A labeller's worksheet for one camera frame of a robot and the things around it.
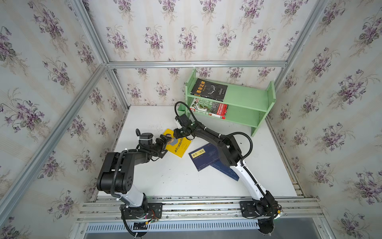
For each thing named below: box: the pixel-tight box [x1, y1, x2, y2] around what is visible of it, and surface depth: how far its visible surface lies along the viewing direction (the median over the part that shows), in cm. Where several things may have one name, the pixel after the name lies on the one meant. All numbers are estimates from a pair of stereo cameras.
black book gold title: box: [190, 77, 229, 102], surface depth 92 cm
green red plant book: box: [190, 98, 229, 120], surface depth 100 cm
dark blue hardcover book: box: [188, 142, 221, 172], surface depth 92 cm
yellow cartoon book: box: [163, 128, 192, 158], surface depth 97 cm
